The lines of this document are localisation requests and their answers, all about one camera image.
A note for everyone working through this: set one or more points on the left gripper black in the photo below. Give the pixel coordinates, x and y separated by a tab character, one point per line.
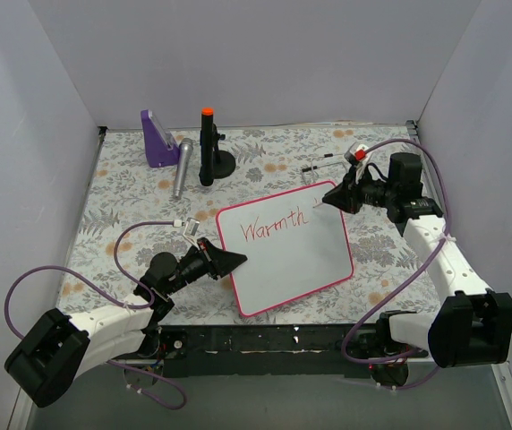
211	261

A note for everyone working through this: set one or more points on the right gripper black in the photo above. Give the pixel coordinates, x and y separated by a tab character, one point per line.
354	193

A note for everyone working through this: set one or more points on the pink framed whiteboard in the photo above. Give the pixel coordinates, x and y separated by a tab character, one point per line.
292	249

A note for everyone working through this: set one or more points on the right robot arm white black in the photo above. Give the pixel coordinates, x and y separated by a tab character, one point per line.
474	323

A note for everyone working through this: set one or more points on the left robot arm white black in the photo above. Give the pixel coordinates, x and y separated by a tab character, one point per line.
60	347

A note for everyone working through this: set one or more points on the black flashlight orange tip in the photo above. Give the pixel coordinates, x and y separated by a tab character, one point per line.
206	175

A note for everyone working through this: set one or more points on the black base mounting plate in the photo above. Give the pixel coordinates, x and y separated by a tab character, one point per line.
179	351

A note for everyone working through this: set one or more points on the black round stand base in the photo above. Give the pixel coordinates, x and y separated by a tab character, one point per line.
223	162

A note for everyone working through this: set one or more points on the floral table mat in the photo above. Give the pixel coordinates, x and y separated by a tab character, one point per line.
126	221

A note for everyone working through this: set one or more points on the silver microphone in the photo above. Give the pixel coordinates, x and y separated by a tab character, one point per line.
186	150

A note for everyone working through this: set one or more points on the purple wedge stand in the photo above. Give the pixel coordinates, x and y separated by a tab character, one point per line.
161	149

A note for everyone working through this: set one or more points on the metal wire easel stand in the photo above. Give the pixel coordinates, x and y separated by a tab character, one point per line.
328	165

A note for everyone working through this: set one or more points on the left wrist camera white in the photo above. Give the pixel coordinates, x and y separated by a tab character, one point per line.
188	229

